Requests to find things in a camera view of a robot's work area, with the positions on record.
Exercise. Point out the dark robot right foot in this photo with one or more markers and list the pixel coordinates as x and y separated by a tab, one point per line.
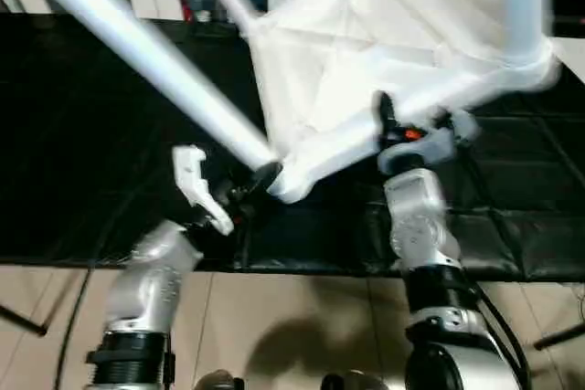
356	381

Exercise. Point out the small white cup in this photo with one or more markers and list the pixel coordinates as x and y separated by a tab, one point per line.
203	15

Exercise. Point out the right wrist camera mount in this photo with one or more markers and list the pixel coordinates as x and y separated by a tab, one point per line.
434	143

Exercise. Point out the dark robot left foot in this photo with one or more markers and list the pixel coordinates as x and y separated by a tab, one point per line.
219	381

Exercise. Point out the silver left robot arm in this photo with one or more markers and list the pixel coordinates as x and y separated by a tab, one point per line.
151	271

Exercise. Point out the black tripod leg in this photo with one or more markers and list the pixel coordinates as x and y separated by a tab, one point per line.
557	337
23	319

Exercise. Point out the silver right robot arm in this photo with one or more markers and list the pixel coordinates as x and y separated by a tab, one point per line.
416	207

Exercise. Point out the red packet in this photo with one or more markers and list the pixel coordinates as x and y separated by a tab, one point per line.
184	6

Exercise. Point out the dark robot foot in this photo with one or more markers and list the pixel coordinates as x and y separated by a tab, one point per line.
356	381
219	381

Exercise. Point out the white plastic table top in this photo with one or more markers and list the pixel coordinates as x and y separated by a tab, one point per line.
365	43

